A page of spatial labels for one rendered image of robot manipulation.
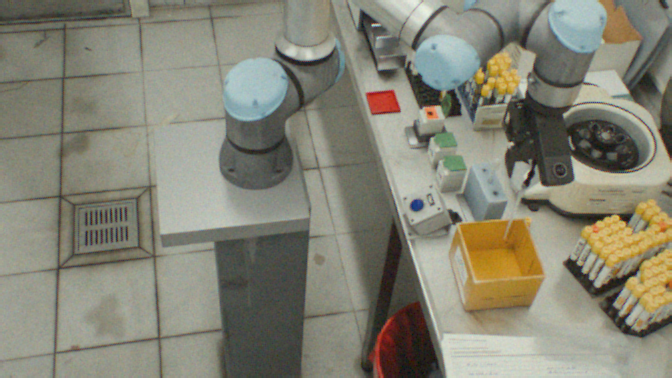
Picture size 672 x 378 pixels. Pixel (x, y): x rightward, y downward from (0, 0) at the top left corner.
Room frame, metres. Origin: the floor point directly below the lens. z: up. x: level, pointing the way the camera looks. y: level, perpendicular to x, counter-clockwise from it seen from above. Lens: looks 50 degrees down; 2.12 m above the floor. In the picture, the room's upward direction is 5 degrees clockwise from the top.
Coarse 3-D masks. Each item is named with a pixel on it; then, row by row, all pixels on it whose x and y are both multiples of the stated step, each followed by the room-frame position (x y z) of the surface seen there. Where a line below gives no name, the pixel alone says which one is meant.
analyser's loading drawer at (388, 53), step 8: (368, 16) 1.57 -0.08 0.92; (368, 24) 1.54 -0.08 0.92; (376, 24) 1.50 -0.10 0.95; (368, 32) 1.51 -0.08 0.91; (376, 32) 1.50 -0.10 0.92; (384, 32) 1.51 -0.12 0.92; (376, 40) 1.45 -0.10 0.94; (384, 40) 1.46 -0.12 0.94; (392, 40) 1.46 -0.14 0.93; (376, 48) 1.45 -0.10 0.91; (384, 48) 1.46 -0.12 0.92; (392, 48) 1.46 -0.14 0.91; (400, 48) 1.46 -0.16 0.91; (376, 56) 1.42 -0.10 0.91; (384, 56) 1.40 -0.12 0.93; (392, 56) 1.41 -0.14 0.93; (400, 56) 1.41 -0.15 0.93; (384, 64) 1.40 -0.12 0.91; (392, 64) 1.41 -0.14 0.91; (400, 64) 1.41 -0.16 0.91
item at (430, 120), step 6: (426, 108) 1.22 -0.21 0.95; (432, 108) 1.22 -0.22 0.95; (438, 108) 1.23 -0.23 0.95; (420, 114) 1.21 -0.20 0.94; (426, 114) 1.21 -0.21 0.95; (432, 114) 1.21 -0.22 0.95; (438, 114) 1.21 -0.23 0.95; (420, 120) 1.20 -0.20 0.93; (426, 120) 1.19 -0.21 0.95; (432, 120) 1.19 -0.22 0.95; (438, 120) 1.19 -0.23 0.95; (444, 120) 1.20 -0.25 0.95; (420, 126) 1.20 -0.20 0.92; (426, 126) 1.19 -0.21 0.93; (432, 126) 1.19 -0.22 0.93; (438, 126) 1.19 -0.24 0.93; (420, 132) 1.19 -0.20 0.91; (426, 132) 1.19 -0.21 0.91; (432, 132) 1.19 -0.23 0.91; (438, 132) 1.19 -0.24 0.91
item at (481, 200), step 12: (480, 168) 1.04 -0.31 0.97; (468, 180) 1.04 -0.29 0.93; (480, 180) 1.01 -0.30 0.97; (492, 180) 1.01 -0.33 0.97; (468, 192) 1.03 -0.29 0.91; (480, 192) 0.99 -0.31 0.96; (492, 192) 0.98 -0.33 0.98; (504, 192) 0.98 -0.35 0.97; (468, 204) 1.02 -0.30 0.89; (480, 204) 0.98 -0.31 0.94; (492, 204) 0.96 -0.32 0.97; (504, 204) 0.96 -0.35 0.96; (468, 216) 0.99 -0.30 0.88; (480, 216) 0.97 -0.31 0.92; (492, 216) 0.96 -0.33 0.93
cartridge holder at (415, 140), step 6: (408, 126) 1.23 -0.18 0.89; (414, 126) 1.22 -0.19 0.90; (444, 126) 1.24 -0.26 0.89; (408, 132) 1.21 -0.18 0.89; (414, 132) 1.21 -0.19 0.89; (444, 132) 1.22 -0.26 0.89; (408, 138) 1.19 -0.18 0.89; (414, 138) 1.19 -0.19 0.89; (420, 138) 1.18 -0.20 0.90; (426, 138) 1.18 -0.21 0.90; (414, 144) 1.18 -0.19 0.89; (420, 144) 1.18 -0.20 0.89; (426, 144) 1.18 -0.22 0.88
